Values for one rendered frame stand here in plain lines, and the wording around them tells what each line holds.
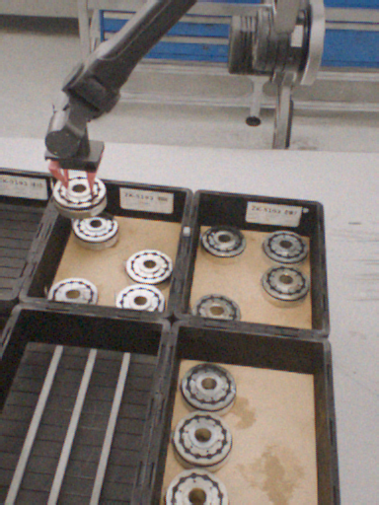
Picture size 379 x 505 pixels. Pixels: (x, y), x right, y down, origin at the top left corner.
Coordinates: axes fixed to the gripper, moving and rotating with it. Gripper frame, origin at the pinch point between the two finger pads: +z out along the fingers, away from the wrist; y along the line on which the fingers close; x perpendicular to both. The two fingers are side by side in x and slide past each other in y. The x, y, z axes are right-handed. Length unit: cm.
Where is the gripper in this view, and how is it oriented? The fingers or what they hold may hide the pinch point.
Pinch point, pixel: (79, 185)
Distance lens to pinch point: 134.4
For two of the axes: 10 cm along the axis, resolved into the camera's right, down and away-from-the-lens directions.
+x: 1.3, -7.1, 6.9
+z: -0.3, 6.9, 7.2
